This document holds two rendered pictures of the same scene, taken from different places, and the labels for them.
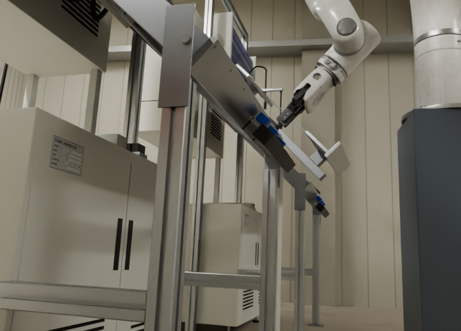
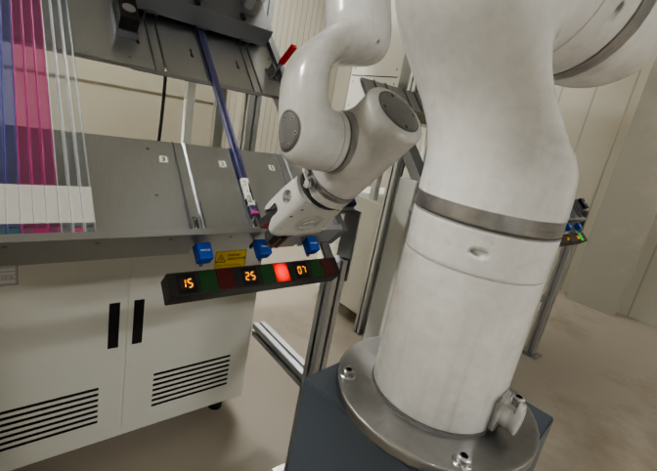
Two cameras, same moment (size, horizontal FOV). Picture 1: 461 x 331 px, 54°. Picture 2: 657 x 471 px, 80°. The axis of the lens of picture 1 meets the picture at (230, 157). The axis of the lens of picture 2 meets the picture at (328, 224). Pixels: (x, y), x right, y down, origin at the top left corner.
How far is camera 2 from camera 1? 1.02 m
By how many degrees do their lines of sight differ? 42
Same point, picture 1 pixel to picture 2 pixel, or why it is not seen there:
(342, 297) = (632, 308)
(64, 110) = not seen: hidden behind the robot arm
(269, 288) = not seen: hidden behind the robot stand
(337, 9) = (286, 84)
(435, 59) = (408, 275)
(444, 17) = (458, 165)
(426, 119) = (317, 413)
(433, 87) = (387, 336)
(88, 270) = (56, 358)
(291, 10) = not seen: outside the picture
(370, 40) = (372, 146)
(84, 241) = (41, 337)
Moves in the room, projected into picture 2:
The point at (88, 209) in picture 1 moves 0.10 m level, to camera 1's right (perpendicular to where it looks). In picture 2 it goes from (42, 309) to (64, 330)
